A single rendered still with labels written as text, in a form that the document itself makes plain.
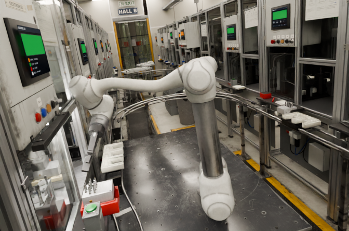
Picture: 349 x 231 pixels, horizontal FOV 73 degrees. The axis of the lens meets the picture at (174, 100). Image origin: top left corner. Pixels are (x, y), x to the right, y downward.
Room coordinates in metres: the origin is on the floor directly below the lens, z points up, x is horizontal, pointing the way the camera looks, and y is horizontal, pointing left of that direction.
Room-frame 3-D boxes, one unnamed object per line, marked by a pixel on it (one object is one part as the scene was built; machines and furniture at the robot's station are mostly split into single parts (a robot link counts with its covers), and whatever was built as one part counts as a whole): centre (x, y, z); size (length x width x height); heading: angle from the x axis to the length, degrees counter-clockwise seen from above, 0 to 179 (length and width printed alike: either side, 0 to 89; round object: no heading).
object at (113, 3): (9.51, 1.36, 2.96); 1.23 x 0.08 x 0.68; 101
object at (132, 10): (9.46, 1.35, 2.81); 0.75 x 0.04 x 0.25; 101
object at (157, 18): (10.11, -1.65, 1.65); 4.64 x 0.08 x 3.30; 101
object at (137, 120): (5.89, 1.00, 0.01); 5.85 x 0.59 x 0.01; 11
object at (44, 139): (0.81, 0.45, 1.37); 0.36 x 0.04 x 0.04; 11
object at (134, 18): (9.53, 1.30, 1.31); 1.36 x 0.10 x 2.62; 101
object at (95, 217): (0.77, 0.37, 0.97); 0.08 x 0.08 x 0.12; 11
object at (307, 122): (1.82, -0.99, 0.84); 0.37 x 0.14 x 0.10; 11
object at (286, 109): (1.94, -0.97, 0.92); 0.13 x 0.10 x 0.09; 101
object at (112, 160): (1.53, 0.48, 0.84); 0.36 x 0.14 x 0.10; 11
